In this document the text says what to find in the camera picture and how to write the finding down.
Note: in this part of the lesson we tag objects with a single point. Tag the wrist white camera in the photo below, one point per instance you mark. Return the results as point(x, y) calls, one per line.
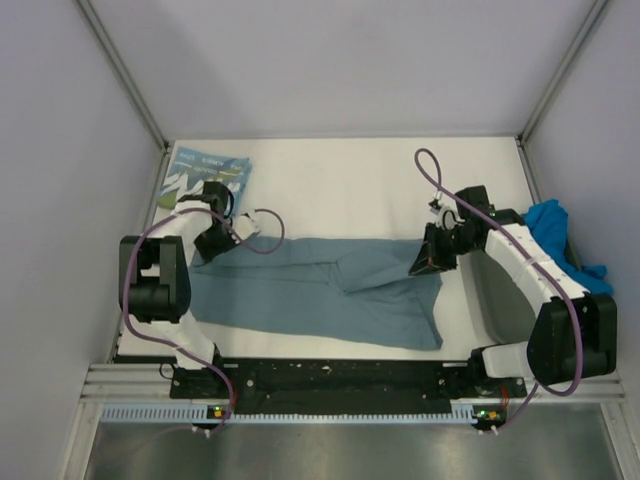
point(446, 216)
point(246, 225)

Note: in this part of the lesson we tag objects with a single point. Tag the aluminium frame post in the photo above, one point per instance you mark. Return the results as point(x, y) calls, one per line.
point(121, 72)
point(594, 17)

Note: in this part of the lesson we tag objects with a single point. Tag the left aluminium frame post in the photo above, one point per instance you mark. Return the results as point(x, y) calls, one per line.
point(121, 72)

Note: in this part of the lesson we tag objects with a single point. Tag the bright blue t shirt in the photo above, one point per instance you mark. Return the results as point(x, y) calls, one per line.
point(548, 223)

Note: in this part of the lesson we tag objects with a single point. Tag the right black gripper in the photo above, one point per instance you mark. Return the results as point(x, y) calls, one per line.
point(430, 258)

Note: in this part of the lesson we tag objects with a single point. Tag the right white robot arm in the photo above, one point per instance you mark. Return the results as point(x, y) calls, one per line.
point(574, 333)

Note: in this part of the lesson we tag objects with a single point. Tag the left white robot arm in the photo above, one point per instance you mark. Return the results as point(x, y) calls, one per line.
point(154, 272)

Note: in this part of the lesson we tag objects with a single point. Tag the grey plastic bin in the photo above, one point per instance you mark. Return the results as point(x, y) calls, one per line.
point(500, 300)

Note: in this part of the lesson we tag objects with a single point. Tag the right aluminium frame post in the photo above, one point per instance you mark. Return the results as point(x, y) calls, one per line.
point(594, 17)

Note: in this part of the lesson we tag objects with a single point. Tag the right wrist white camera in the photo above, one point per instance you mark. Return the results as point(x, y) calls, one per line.
point(446, 216)

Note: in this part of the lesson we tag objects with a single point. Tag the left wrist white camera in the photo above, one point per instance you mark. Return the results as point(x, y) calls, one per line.
point(246, 225)

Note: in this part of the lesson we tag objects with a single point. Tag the folded printed blue t shirt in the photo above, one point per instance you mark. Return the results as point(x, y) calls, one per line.
point(190, 169)

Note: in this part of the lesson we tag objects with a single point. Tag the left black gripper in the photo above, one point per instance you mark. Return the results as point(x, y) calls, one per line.
point(207, 253)

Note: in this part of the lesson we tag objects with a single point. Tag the grey-blue t shirt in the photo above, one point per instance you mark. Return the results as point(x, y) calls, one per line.
point(357, 290)

